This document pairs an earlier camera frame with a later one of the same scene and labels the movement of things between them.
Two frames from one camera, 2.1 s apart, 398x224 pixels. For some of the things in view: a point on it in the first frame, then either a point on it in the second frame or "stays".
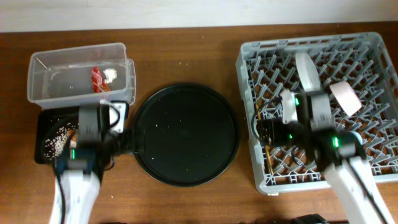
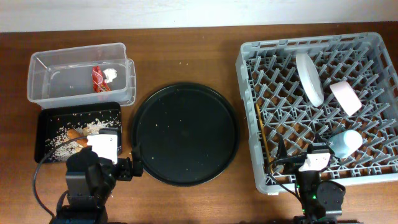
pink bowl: x=346 y=96 stays
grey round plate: x=308 y=72 stays
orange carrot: x=71 y=133 stays
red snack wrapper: x=98 y=83 stays
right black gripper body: x=281 y=133 to x=291 y=167
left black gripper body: x=126 y=141 to x=123 y=170
